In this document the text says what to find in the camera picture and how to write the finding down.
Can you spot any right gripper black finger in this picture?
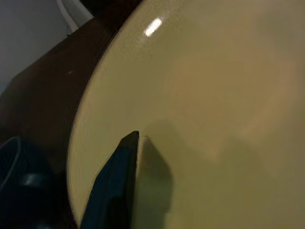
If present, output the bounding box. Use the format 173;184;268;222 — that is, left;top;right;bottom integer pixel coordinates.
80;130;141;229

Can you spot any pale yellow plate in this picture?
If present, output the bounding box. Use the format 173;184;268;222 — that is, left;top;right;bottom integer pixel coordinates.
67;0;305;229

